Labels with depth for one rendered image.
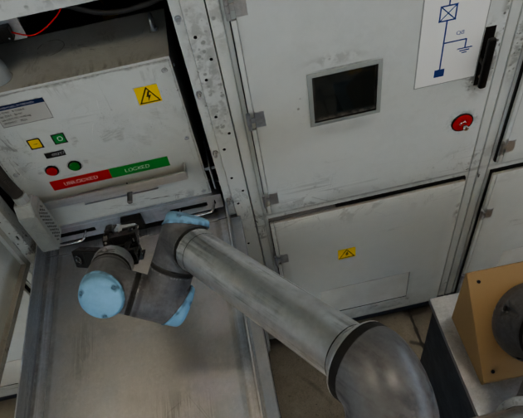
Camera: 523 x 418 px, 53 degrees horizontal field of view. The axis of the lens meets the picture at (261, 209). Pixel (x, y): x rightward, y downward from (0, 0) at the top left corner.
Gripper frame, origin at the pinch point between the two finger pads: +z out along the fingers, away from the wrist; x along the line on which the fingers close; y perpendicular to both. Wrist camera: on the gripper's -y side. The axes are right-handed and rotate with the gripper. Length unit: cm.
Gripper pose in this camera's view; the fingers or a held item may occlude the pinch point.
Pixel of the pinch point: (118, 230)
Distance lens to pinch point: 140.6
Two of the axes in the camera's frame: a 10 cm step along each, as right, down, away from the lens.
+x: -2.0, -9.2, -3.5
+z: -1.0, -3.4, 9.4
